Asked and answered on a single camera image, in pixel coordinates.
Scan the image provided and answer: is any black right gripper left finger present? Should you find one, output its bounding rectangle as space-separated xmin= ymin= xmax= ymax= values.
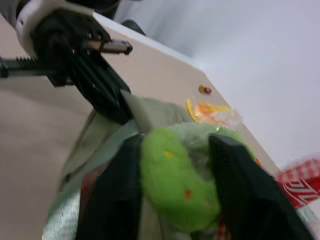
xmin=74 ymin=134 xmax=145 ymax=240

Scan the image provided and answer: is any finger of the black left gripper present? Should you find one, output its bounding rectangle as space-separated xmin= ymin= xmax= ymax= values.
xmin=68 ymin=57 xmax=133 ymax=126
xmin=74 ymin=49 xmax=133 ymax=118

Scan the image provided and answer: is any orange yellow candy wrapper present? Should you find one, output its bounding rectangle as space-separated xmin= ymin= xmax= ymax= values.
xmin=185 ymin=98 xmax=242 ymax=126

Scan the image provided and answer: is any green snack bag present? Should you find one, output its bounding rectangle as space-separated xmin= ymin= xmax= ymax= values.
xmin=139 ymin=121 xmax=258 ymax=233

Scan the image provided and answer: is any red white checked packet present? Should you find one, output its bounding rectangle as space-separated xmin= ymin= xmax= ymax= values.
xmin=273 ymin=156 xmax=320 ymax=210

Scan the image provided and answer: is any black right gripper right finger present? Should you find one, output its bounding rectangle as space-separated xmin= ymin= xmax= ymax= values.
xmin=208 ymin=133 xmax=316 ymax=240

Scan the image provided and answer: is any green mesh zip pouch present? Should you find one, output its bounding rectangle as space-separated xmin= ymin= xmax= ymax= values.
xmin=42 ymin=89 xmax=320 ymax=240

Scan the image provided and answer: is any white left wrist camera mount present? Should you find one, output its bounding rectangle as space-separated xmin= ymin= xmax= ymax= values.
xmin=14 ymin=0 xmax=95 ymax=59

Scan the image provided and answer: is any dark rounded object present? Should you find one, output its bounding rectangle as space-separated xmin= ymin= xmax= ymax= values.
xmin=121 ymin=19 xmax=147 ymax=36

